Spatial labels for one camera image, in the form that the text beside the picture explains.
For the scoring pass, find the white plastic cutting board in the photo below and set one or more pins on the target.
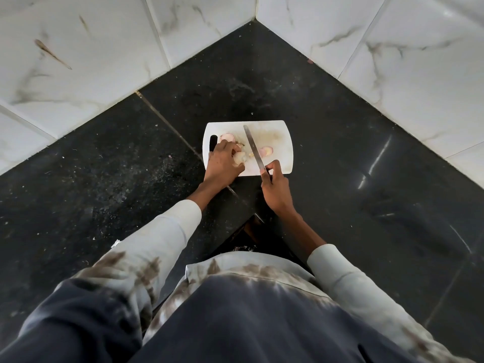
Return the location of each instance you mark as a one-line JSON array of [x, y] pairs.
[[278, 147]]

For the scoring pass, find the person's right thumb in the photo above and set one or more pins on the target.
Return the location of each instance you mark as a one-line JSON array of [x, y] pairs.
[[266, 182]]

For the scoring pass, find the person's tie-dye shirt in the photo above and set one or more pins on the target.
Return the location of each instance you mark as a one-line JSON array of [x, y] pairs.
[[242, 309]]

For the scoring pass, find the person's right forearm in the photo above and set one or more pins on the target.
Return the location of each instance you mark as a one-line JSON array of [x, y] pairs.
[[340, 268]]

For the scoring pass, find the person's left forearm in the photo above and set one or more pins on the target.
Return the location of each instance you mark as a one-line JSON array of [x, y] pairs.
[[166, 238]]

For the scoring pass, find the steel kitchen knife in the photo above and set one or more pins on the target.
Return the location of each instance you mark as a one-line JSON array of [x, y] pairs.
[[255, 151]]

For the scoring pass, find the person's right hand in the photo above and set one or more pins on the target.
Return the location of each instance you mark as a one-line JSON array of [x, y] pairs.
[[278, 192]]

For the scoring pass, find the person's left fingers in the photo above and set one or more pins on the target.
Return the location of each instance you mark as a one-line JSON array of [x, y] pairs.
[[231, 146]]

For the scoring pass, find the peeled garlic clove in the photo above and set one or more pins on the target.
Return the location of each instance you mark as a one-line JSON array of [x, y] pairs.
[[240, 157]]

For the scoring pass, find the person's left hand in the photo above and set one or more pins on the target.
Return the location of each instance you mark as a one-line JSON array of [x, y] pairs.
[[221, 165]]

